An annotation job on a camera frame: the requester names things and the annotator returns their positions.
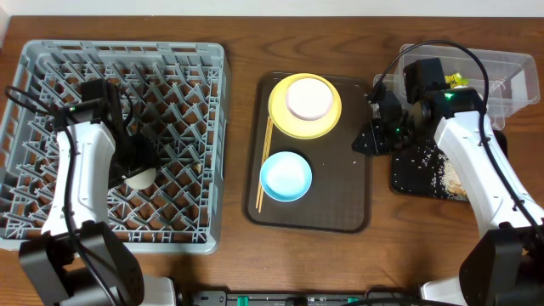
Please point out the grey plastic dishwasher rack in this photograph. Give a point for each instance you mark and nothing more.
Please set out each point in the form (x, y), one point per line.
(175, 93)

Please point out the white paper cup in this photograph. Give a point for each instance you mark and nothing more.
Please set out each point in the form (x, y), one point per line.
(143, 180)

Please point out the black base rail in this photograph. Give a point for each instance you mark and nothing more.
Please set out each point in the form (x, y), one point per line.
(222, 298)

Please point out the white bowl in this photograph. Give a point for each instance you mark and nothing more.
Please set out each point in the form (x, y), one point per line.
(309, 99)

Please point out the dark brown serving tray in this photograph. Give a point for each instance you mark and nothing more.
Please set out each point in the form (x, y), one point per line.
(339, 197)

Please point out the green snack wrapper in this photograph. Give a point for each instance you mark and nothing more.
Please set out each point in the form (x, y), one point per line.
(456, 80)

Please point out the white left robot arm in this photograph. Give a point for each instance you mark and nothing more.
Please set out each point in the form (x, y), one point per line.
(78, 260)

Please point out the yellow round plate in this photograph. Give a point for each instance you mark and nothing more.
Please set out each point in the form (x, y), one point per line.
(290, 125)

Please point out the clear plastic waste bin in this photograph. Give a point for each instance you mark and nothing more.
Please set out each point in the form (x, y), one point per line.
(513, 79)

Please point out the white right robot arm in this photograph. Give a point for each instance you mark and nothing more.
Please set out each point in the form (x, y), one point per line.
(506, 266)

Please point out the rice food scraps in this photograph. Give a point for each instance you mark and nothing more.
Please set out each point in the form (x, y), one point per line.
(438, 177)

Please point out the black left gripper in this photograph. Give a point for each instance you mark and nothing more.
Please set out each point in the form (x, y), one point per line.
(136, 159)

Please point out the light blue saucer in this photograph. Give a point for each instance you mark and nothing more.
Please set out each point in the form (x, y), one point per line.
(286, 176)

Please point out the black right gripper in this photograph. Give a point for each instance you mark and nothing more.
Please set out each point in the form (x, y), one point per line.
(376, 143)

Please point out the black waste tray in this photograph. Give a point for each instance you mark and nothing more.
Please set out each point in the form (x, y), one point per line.
(404, 176)

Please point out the wooden chopstick left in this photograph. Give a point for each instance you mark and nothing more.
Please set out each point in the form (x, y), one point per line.
(265, 155)

